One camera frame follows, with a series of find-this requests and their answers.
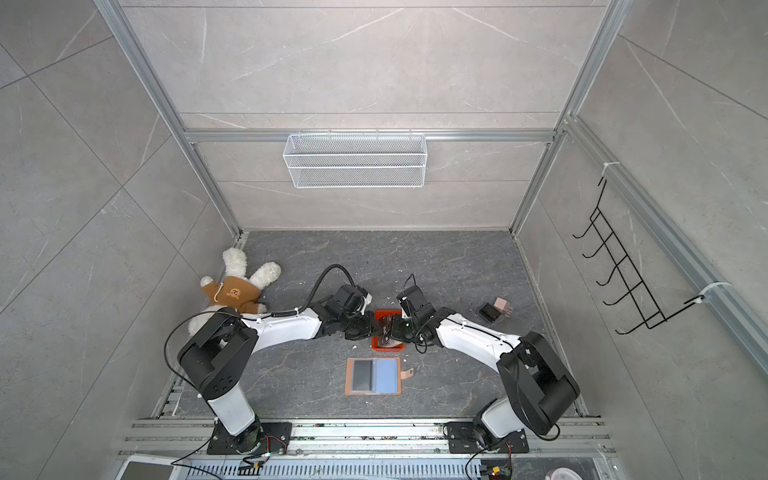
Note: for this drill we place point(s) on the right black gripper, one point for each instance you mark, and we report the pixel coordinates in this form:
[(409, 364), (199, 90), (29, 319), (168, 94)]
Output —
[(395, 330)]

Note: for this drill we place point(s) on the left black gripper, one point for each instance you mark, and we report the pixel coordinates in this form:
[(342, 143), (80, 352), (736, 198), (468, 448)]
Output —
[(371, 328)]

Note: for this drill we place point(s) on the red plastic tray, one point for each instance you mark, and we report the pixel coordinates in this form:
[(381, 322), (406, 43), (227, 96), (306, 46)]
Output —
[(384, 342)]

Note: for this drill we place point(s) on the tan leather card holder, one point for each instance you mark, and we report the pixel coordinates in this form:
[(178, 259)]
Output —
[(375, 376)]

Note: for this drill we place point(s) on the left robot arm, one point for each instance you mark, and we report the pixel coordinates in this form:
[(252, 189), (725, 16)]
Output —
[(216, 355)]

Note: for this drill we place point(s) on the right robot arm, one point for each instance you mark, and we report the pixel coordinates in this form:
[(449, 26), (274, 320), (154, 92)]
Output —
[(539, 388)]

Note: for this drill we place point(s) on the small black pink box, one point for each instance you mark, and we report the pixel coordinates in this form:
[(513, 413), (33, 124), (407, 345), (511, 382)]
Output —
[(493, 311)]

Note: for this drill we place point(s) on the white teddy bear brown shirt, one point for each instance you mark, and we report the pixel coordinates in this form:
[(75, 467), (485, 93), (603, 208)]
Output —
[(236, 290)]

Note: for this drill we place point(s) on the white round object bottom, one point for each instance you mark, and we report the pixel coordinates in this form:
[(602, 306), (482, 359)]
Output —
[(563, 473)]

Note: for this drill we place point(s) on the white tablet device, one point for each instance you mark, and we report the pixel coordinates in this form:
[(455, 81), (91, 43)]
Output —
[(147, 467)]

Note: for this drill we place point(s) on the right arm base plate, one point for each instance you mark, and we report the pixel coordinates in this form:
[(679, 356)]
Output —
[(469, 438)]

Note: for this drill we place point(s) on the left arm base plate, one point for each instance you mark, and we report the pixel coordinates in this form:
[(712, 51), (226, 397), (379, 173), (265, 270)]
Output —
[(258, 439)]

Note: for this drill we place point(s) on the white wire mesh basket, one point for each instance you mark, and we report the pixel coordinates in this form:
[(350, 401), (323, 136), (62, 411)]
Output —
[(356, 160)]

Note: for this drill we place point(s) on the aluminium rail frame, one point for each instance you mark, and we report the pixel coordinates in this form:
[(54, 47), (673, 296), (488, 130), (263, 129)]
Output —
[(375, 449)]

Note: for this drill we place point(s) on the black wire hook rack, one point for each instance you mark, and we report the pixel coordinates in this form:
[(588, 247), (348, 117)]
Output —
[(625, 272)]

